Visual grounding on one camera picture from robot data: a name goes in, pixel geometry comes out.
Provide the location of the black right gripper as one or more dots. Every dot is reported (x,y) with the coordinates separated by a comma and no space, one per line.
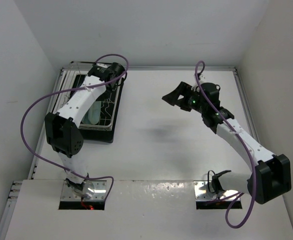
(184,89)

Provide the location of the light green plate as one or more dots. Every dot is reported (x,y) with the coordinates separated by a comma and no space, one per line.
(85,120)
(94,112)

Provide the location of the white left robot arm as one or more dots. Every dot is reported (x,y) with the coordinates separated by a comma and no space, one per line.
(62,127)

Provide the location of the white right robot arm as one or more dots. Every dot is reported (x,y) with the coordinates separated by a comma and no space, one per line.
(270,175)

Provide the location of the black drain tray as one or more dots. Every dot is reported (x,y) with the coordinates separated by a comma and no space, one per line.
(105,129)

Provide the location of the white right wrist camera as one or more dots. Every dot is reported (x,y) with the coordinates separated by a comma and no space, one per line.
(201,79)

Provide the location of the white wire dish rack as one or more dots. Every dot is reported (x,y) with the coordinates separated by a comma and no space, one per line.
(76,102)

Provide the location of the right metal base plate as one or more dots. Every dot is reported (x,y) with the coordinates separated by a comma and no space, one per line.
(203,192)

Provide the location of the metal base plate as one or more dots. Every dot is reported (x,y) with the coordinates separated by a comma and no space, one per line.
(91,191)
(203,192)

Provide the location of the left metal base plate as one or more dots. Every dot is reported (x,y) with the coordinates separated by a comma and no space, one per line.
(91,191)

